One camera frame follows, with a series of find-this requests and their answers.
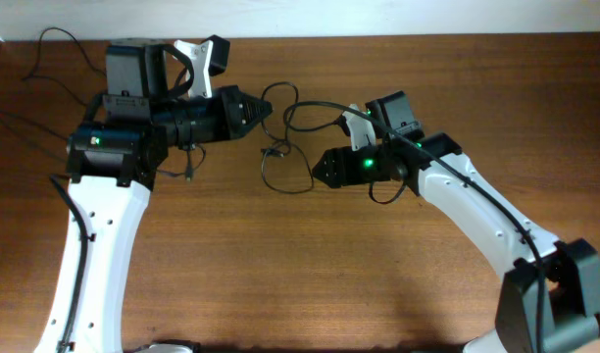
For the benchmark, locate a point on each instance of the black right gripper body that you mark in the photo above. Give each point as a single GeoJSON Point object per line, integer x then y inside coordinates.
{"type": "Point", "coordinates": [362, 167]}

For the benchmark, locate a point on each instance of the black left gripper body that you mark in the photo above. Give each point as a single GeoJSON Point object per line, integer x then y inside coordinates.
{"type": "Point", "coordinates": [221, 120]}

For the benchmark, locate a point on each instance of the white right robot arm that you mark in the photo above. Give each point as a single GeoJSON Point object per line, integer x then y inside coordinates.
{"type": "Point", "coordinates": [550, 293]}

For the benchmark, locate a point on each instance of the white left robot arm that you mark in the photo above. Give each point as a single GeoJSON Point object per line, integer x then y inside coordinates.
{"type": "Point", "coordinates": [158, 97]}

